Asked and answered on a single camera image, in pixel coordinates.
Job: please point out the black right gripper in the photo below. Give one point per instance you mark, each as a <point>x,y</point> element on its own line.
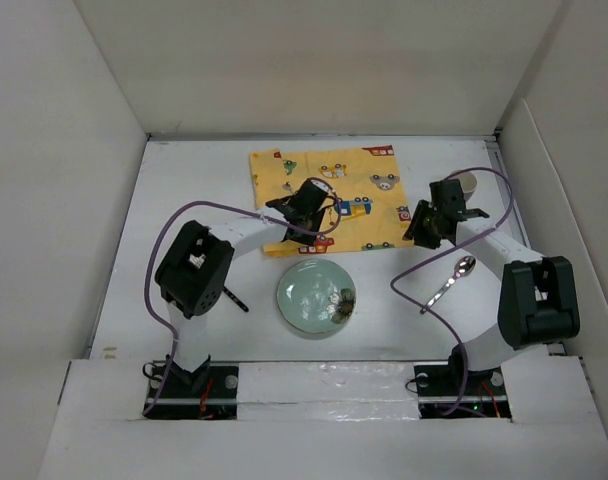
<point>415,231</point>

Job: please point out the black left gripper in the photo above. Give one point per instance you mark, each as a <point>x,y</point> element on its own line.
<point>306,240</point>

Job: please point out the yellow cartoon print cloth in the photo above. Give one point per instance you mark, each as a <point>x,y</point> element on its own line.
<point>372,214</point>

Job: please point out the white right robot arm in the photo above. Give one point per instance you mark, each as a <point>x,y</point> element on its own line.
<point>537,301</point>

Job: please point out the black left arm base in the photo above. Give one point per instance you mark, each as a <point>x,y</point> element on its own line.
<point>209,393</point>

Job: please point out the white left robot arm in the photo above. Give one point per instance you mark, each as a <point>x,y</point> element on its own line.
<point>192,274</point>

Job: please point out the white lavender cup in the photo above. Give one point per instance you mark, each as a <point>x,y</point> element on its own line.
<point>468,182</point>

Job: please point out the silver spoon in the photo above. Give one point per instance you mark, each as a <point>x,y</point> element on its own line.
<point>462,268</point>

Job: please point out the light green floral plate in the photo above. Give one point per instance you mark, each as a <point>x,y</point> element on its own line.
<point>316,297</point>

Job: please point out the aluminium table edge rail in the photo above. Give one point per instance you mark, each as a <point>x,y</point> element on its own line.
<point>514,224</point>

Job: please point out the black handled fork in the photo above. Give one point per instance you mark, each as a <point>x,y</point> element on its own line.
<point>235,300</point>

